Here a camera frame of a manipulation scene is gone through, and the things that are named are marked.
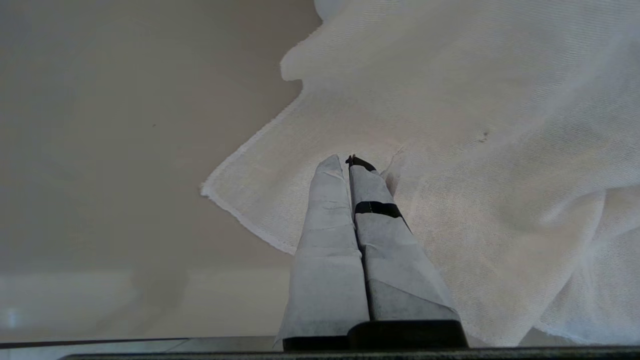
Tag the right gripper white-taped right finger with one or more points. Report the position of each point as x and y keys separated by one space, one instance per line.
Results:
x=395 y=265

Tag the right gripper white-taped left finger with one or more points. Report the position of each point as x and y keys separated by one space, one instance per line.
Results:
x=327 y=250

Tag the white cotton cloth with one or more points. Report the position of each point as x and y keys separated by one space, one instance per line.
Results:
x=475 y=125

